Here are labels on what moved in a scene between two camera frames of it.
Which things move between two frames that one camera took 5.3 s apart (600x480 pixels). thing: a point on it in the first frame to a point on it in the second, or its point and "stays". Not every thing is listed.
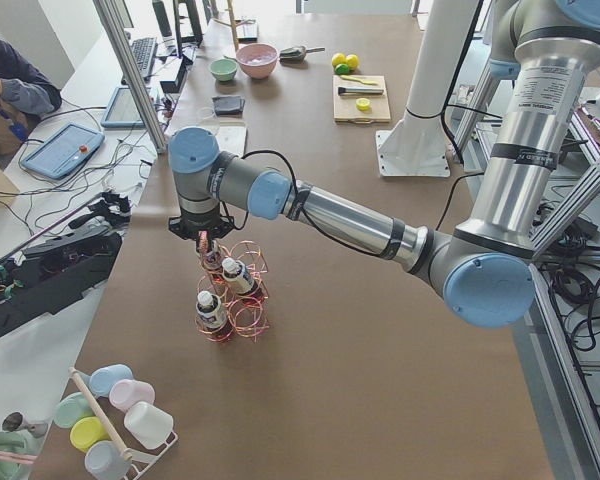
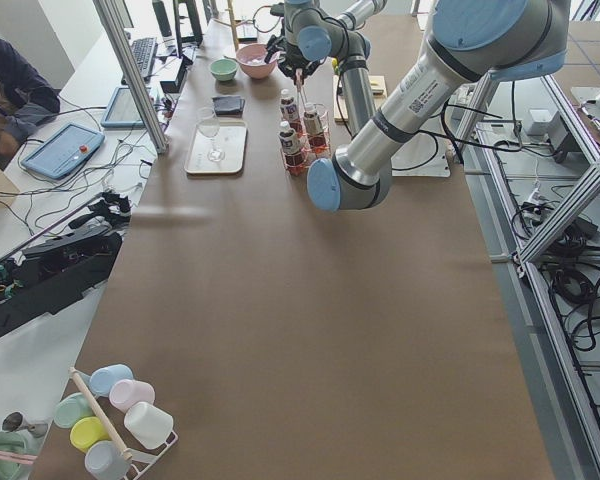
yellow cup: x=87 y=431 stays
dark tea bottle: x=211 y=320 to x=291 y=146
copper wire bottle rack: x=232 y=292 to x=306 y=139
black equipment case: x=54 y=273 stays
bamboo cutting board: x=345 y=106 stays
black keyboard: x=143 y=51 stays
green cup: x=71 y=409 stays
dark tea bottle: x=212 y=260 to x=314 y=127
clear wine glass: x=206 y=118 stays
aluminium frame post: x=132 y=73 stays
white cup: x=150 y=426 stays
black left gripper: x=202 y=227 to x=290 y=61
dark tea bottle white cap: x=230 y=265 to x=289 y=111
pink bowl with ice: x=257 y=60 stays
